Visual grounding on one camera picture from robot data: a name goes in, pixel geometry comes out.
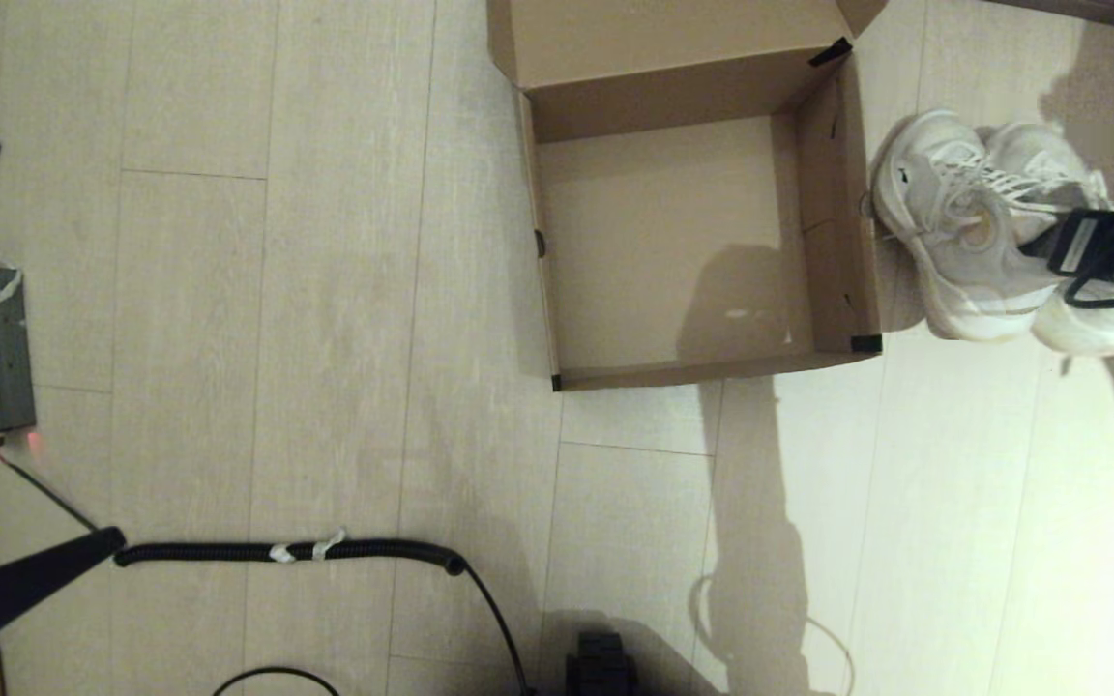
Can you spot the white lace-up sneaker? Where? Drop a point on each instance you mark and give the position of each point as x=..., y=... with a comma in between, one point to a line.
x=1099, y=329
x=944, y=261

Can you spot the brown cardboard shoe box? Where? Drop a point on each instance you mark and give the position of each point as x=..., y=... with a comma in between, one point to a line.
x=663, y=251

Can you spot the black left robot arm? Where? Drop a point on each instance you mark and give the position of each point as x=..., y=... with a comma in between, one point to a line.
x=6, y=590

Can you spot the dark wooden furniture edge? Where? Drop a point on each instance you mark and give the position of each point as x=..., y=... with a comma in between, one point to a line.
x=1099, y=14

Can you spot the black treaded base wheel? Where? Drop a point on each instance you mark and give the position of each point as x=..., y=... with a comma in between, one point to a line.
x=600, y=667

